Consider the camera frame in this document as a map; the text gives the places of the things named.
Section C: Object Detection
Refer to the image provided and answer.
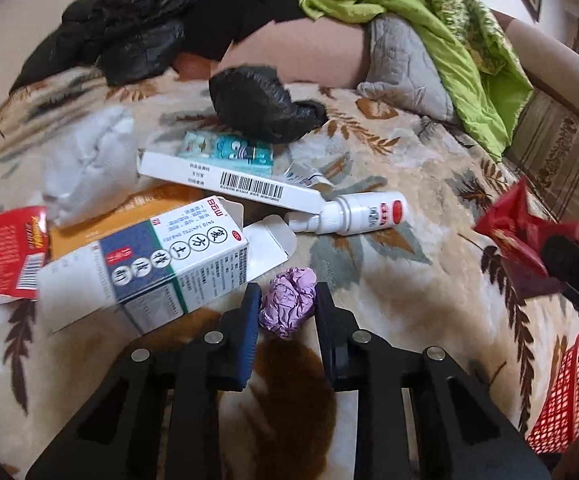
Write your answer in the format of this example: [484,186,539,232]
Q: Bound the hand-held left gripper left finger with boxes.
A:
[24,282,262,480]

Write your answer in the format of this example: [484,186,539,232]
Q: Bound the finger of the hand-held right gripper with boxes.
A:
[542,235,579,331]

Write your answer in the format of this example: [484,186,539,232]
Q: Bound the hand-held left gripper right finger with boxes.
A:
[314,282,553,480]

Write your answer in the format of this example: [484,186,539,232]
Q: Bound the purple paper ball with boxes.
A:
[259,266,319,341]

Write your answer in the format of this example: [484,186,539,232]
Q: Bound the red torn snack wrapper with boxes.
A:
[473,177,579,301]

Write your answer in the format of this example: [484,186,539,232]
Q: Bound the white and blue medicine box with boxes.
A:
[36,195,297,336]

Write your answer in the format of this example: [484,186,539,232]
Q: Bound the white spray bottle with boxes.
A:
[284,191,409,235]

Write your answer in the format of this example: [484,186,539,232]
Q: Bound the red plastic mesh basket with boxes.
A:
[525,332,579,456]

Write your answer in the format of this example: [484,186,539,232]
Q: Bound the small white tube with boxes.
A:
[284,165,333,188]

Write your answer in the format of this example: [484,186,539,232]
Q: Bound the teal cartoon print pack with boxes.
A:
[176,130,275,171]

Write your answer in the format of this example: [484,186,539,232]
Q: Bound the white tissue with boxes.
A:
[44,107,137,226]

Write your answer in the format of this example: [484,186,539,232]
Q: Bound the red and yellow wrapper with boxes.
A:
[0,206,50,306]

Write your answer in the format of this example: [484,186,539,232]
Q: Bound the leaf printed blanket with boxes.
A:
[0,67,579,480]

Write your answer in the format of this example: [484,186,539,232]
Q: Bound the brown patterned sofa back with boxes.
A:
[489,7,579,241]

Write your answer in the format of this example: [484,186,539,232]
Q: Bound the long white barcode box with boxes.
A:
[136,151,333,216]

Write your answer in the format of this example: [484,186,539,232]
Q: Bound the orange flat box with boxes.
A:
[49,185,205,261]

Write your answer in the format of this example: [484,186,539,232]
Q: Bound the black plastic bag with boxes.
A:
[208,66,327,143]

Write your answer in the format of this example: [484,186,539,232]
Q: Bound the green patterned quilt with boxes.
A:
[297,0,535,161]

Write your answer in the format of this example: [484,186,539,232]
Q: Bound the grey quilted cushion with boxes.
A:
[357,12,463,123]

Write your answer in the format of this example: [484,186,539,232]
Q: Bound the pink pillow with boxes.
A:
[174,15,370,91]

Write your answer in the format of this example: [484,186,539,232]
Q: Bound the black padded jacket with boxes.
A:
[9,0,310,93]

